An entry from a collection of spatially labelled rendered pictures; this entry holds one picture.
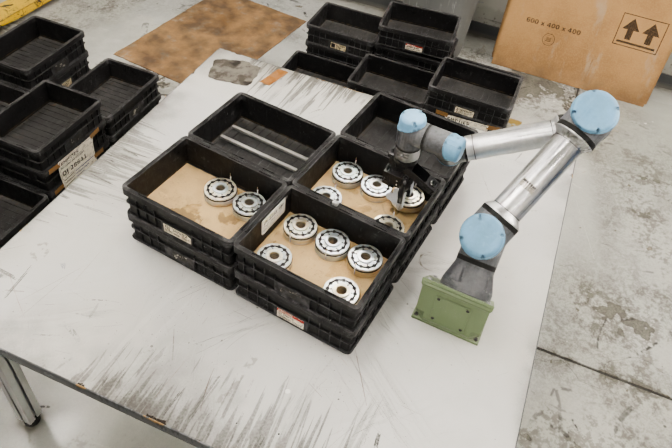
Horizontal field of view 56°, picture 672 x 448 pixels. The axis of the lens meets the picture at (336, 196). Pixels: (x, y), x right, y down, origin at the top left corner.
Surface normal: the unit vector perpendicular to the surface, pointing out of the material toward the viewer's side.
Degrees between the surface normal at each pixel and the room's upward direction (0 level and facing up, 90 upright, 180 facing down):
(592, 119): 37
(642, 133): 0
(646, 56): 75
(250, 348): 0
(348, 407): 0
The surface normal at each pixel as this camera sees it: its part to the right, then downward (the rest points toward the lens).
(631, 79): -0.36, 0.38
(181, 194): 0.09, -0.71
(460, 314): -0.43, 0.60
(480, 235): -0.37, -0.01
